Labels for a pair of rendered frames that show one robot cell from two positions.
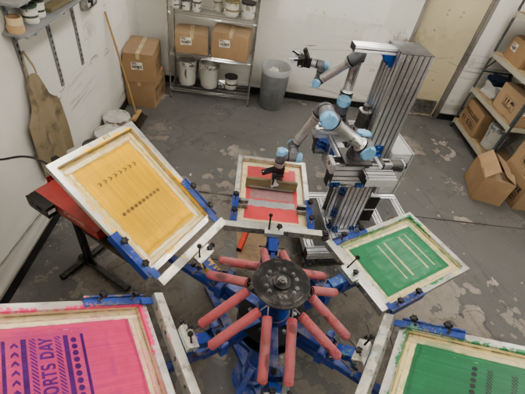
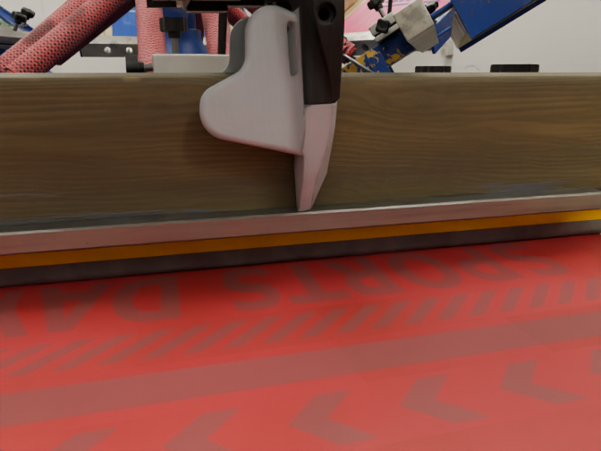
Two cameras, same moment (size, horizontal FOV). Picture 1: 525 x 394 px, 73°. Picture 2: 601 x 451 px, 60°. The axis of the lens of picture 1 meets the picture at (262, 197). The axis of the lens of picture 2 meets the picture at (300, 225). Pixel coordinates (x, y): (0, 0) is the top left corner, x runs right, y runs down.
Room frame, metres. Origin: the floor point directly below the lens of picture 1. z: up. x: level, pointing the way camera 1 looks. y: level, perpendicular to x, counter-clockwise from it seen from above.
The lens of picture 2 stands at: (2.39, -0.09, 1.05)
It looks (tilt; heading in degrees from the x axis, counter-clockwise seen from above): 16 degrees down; 171
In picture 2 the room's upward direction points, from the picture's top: straight up
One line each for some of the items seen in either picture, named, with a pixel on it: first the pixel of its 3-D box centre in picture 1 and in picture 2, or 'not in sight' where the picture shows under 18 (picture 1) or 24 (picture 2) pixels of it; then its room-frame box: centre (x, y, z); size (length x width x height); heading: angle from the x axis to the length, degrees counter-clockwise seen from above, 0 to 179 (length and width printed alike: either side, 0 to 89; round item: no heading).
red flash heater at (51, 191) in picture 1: (94, 195); not in sight; (1.61, 1.12, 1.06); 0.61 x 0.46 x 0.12; 66
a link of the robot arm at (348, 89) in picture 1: (351, 76); not in sight; (2.97, -0.55, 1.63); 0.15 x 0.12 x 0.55; 169
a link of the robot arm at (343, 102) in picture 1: (342, 104); not in sight; (2.84, -0.53, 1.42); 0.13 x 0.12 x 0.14; 169
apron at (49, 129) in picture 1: (44, 112); not in sight; (2.42, 1.94, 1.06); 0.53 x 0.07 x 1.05; 6
